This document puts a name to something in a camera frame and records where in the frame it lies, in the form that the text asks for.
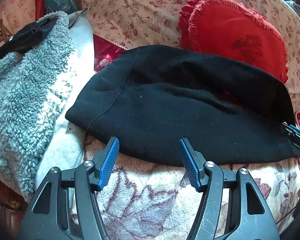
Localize red heart ruffled pillow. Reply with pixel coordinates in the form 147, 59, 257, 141
178, 0, 288, 83

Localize grey fleece jacket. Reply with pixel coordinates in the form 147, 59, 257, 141
0, 10, 94, 202

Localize teal plastic bag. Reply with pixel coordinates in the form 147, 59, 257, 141
44, 0, 78, 15

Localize floral pink pillow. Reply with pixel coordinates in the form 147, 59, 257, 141
0, 0, 36, 34

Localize black knit pants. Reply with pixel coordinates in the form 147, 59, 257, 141
65, 45, 300, 166

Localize black garment on jacket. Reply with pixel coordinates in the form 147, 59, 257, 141
0, 16, 57, 60

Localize red white plush blanket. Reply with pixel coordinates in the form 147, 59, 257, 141
83, 129, 300, 239

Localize floral beige quilt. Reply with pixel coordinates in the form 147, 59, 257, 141
82, 0, 300, 111

